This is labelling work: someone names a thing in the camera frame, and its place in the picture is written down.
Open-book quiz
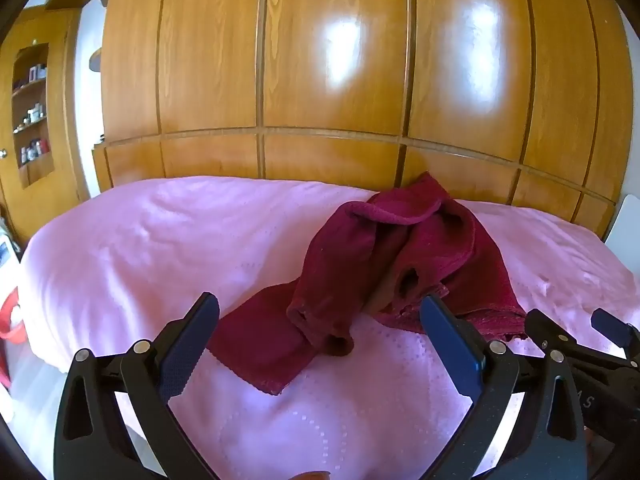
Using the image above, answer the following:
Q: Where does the dark red cloth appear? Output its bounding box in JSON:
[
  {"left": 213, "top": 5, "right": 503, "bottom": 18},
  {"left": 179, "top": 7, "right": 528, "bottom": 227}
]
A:
[{"left": 206, "top": 171, "right": 528, "bottom": 396}]

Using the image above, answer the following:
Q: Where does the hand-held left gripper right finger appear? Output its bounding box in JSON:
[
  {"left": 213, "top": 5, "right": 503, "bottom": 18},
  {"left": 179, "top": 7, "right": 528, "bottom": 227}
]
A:
[{"left": 419, "top": 294, "right": 588, "bottom": 480}]

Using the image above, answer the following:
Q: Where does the red bag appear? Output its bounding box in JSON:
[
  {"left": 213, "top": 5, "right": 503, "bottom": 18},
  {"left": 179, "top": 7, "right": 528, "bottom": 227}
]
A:
[{"left": 0, "top": 285, "right": 23, "bottom": 391}]

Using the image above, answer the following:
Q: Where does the wooden wardrobe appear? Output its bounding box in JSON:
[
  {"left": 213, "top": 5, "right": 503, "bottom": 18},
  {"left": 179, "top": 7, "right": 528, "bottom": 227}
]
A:
[{"left": 92, "top": 0, "right": 636, "bottom": 222}]

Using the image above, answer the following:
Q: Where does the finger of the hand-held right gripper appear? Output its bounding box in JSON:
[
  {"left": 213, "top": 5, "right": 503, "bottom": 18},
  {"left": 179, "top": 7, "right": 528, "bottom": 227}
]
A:
[
  {"left": 590, "top": 308, "right": 640, "bottom": 348},
  {"left": 524, "top": 309, "right": 640, "bottom": 378}
]

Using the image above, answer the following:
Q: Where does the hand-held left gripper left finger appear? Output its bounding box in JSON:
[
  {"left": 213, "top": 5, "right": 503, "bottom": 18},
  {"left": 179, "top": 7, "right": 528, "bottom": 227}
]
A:
[{"left": 52, "top": 291, "right": 221, "bottom": 480}]

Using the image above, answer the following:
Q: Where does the wooden cabinet with shelf niche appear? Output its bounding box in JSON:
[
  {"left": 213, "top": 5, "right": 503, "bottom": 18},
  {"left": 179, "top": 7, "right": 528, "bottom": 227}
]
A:
[{"left": 0, "top": 7, "right": 90, "bottom": 243}]

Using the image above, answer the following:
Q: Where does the wall shelf with bottles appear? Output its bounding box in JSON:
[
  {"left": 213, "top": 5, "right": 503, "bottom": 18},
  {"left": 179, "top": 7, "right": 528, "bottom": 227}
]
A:
[{"left": 12, "top": 62, "right": 52, "bottom": 166}]

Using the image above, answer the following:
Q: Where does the pink blanket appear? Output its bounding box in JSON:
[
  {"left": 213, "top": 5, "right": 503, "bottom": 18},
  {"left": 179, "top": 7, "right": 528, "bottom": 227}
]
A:
[{"left": 20, "top": 175, "right": 640, "bottom": 480}]

